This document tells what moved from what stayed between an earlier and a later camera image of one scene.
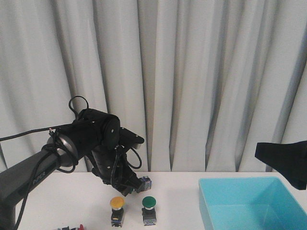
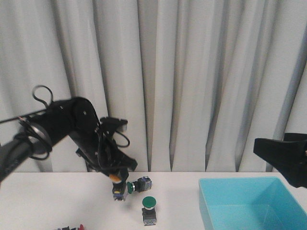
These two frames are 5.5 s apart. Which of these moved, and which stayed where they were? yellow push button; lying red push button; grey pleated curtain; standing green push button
Moved: yellow push button
Stayed: standing green push button; lying red push button; grey pleated curtain
